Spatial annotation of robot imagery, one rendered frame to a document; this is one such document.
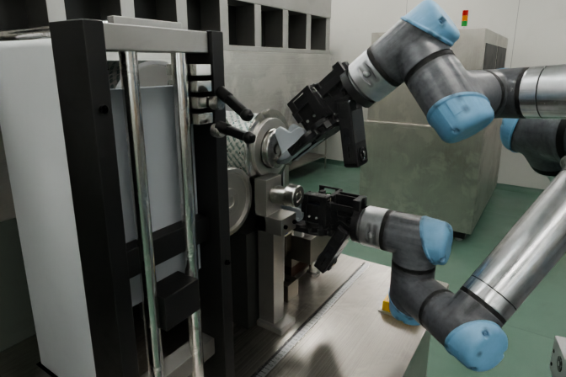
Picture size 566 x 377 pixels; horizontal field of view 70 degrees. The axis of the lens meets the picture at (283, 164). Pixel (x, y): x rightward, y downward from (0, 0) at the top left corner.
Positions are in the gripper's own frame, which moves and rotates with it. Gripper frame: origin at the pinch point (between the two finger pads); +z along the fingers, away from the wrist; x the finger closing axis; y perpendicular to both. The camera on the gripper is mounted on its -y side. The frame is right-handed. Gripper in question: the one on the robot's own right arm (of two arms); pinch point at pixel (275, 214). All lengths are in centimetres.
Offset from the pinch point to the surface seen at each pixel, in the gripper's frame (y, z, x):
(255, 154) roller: 15.7, -3.4, 11.4
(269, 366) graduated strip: -19.0, -12.1, 19.9
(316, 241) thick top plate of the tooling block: -7.2, -6.4, -6.5
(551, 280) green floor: -109, -62, -233
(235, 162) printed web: 13.8, 0.7, 12.2
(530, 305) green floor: -109, -52, -193
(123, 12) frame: 42, 31, 11
